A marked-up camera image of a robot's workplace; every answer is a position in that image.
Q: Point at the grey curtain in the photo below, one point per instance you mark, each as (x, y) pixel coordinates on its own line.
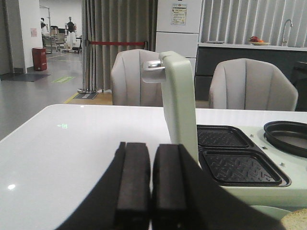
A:
(113, 21)

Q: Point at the fruit plate on counter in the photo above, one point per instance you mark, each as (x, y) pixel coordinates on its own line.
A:
(254, 40)

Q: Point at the beige armchair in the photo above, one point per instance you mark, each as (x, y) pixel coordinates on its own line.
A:
(248, 84)
(127, 85)

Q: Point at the chrome faucet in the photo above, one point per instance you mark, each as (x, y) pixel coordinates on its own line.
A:
(287, 26)

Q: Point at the mint green breakfast maker lid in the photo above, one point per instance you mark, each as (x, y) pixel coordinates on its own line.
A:
(174, 72)

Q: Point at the mint green breakfast maker base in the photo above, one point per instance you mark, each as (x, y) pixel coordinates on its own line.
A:
(244, 163)

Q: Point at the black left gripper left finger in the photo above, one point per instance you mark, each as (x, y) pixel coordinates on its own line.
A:
(120, 200)

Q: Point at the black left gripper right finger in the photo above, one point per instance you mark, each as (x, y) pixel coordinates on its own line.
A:
(187, 198)

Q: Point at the whole wheat bread slice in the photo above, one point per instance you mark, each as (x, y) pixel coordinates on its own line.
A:
(296, 220)

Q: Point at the mint green round plate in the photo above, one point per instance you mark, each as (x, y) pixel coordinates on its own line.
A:
(273, 212)

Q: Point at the white refrigerator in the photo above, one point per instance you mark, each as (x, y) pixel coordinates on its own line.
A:
(178, 25)

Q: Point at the red trash bin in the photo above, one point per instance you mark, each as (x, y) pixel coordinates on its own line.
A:
(39, 58)

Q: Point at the red barrier belt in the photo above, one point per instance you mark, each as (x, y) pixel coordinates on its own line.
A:
(118, 43)

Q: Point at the left beige armchair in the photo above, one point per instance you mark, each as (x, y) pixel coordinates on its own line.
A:
(127, 85)

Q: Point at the right beige armchair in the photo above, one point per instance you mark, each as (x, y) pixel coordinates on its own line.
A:
(248, 84)

